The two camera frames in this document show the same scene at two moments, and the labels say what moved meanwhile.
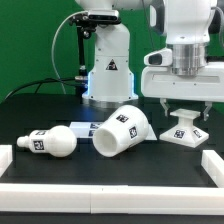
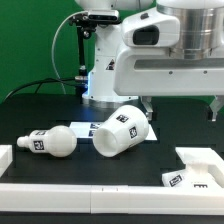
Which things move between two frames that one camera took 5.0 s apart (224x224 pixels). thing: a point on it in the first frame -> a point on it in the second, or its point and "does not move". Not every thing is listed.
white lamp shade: (124, 127) does not move
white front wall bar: (113, 200) does not move
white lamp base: (184, 133) -> (204, 168)
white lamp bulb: (59, 141) does not move
